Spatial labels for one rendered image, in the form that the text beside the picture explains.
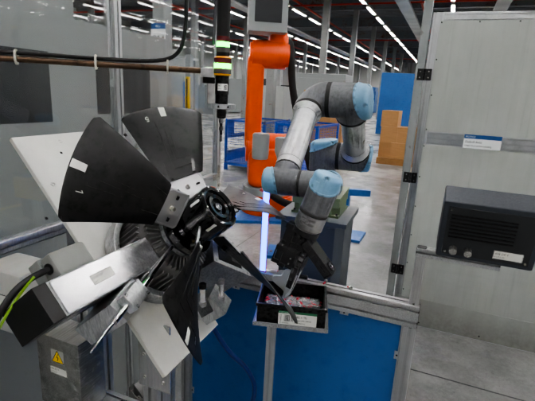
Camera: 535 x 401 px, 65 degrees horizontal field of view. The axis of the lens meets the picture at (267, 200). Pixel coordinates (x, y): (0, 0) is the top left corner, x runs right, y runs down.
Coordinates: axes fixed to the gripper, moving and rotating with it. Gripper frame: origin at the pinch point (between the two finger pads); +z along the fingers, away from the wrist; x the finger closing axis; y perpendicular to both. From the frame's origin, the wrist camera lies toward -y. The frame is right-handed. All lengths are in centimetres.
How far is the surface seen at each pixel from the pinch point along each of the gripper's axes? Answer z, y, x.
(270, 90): 63, 424, -1040
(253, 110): 20, 180, -374
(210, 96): -42, 37, 5
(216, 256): -1.2, 22.3, 2.2
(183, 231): -10.9, 27.8, 15.5
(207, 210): -19.5, 22.8, 16.8
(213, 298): 8.0, 17.3, 7.2
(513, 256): -28, -50, -30
